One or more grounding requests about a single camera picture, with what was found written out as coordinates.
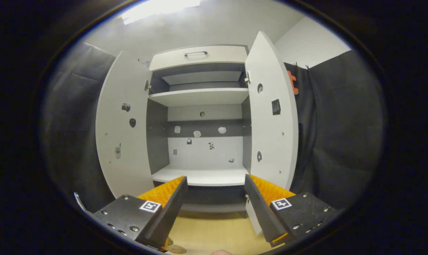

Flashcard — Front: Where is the white grey cabinet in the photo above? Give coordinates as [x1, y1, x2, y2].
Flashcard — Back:
[145, 44, 251, 213]

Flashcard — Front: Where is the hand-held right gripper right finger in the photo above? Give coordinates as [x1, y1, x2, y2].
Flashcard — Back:
[244, 174, 338, 247]

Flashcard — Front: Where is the black backdrop cloth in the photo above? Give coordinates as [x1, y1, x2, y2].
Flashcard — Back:
[40, 42, 117, 213]
[285, 50, 386, 209]

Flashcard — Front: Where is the white cabinet shelf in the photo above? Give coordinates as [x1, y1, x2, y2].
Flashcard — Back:
[148, 87, 250, 107]
[151, 164, 250, 187]

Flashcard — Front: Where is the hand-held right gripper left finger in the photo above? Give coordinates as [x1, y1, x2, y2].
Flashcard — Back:
[93, 176, 188, 250]

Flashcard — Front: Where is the round brown coaster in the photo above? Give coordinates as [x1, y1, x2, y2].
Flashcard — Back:
[166, 244, 187, 255]

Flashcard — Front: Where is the white cabinet door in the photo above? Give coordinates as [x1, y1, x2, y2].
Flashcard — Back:
[245, 31, 299, 237]
[95, 50, 155, 199]

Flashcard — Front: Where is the ceiling light panel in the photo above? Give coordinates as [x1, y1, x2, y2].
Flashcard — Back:
[121, 0, 202, 24]

